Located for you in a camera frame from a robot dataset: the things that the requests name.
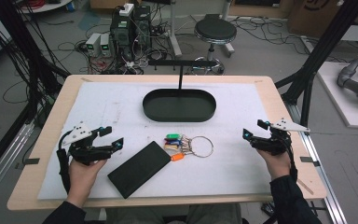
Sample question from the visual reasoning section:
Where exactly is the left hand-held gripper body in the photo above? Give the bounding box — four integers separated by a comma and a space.
62, 121, 108, 166

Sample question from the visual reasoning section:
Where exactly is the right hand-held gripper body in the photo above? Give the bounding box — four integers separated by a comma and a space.
251, 118, 311, 157

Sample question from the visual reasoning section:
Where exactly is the key ring with coloured tags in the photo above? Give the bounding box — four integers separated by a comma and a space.
162, 133, 214, 162

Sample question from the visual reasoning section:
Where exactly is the black key rack with tray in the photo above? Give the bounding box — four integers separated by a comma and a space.
142, 59, 218, 123

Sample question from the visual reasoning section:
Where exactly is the person's right hand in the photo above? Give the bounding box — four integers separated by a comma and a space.
255, 148, 293, 181

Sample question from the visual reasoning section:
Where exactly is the person's left hand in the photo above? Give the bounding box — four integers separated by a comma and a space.
68, 159, 107, 193

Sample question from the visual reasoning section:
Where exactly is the flat black rectangular box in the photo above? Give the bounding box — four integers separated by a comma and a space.
106, 140, 172, 200

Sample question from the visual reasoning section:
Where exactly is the white table mat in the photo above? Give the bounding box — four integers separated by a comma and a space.
36, 81, 273, 201

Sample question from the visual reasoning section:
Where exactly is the light wooden table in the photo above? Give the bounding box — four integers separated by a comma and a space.
7, 74, 328, 212

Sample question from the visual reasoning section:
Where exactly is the white floor platform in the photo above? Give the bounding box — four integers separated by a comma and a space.
316, 61, 358, 130

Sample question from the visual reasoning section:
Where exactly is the grey power supply unit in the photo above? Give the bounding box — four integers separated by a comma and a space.
85, 32, 102, 59
99, 32, 113, 58

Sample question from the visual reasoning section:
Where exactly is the black computer tower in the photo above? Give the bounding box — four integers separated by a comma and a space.
133, 4, 153, 50
110, 7, 135, 62

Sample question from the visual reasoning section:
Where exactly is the black round stool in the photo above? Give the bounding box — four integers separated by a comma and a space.
189, 13, 238, 77

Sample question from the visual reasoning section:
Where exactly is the brown cardboard box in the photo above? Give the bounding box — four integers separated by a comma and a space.
287, 0, 355, 39

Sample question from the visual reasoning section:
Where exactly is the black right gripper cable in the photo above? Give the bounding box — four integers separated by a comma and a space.
287, 144, 298, 182

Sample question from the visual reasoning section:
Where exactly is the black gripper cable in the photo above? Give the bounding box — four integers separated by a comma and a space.
56, 130, 73, 194
287, 144, 298, 182

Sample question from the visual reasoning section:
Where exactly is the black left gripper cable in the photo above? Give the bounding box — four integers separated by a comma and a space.
56, 130, 73, 194

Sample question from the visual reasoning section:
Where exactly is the aluminium rail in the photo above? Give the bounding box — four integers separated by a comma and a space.
0, 122, 35, 208
285, 102, 349, 224

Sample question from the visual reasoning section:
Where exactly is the black metal frame post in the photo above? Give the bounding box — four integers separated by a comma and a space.
274, 0, 358, 127

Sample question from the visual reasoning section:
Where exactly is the black frame post with cables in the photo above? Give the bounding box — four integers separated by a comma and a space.
0, 0, 71, 127

